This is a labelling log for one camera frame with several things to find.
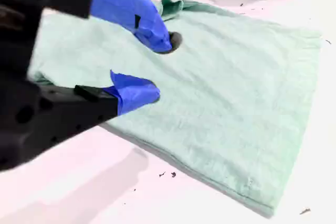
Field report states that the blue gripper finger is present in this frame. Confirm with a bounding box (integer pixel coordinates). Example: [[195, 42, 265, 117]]
[[41, 69, 161, 148], [90, 0, 183, 55]]

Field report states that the pale green t-shirt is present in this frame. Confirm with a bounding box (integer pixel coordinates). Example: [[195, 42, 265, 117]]
[[27, 0, 323, 217]]

